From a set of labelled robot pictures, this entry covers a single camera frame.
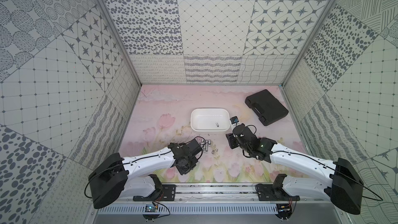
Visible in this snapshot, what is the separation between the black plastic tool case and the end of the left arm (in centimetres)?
51

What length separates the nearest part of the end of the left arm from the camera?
0.59 meters

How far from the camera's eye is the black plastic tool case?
39.4 inches

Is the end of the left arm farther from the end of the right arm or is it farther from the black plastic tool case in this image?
the black plastic tool case
